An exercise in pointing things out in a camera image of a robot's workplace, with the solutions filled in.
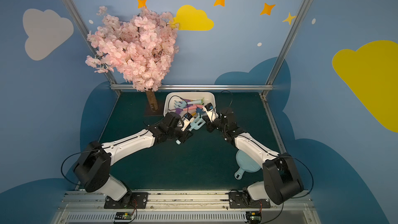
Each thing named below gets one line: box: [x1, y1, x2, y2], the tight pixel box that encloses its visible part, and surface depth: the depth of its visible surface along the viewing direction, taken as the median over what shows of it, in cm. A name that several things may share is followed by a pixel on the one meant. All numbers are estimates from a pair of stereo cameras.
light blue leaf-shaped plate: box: [234, 149, 262, 180], surface depth 88 cm
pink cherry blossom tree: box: [84, 6, 179, 111], surface depth 67 cm
